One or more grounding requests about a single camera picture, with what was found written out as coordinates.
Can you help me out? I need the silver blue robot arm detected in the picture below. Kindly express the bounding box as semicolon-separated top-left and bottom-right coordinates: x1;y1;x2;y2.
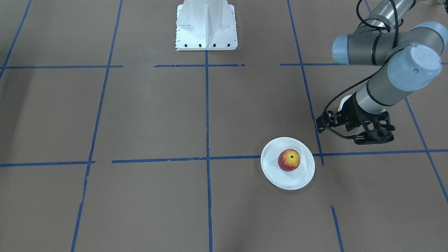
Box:
315;0;447;142

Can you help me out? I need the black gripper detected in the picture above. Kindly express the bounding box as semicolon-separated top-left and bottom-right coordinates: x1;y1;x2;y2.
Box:
316;92;382;135

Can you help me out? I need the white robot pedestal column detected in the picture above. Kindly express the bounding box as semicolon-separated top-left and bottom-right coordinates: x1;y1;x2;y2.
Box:
175;0;238;51

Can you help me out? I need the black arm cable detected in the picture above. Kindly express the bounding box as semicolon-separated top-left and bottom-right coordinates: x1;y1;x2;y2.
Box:
321;0;406;140

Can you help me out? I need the white round plate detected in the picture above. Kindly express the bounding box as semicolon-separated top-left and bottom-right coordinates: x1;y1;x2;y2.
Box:
260;137;315;190

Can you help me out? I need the white small bowl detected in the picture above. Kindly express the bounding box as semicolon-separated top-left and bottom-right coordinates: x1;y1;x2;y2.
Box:
338;95;352;111

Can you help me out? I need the red yellow apple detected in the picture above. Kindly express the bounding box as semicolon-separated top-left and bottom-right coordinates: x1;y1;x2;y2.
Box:
277;149;301;172

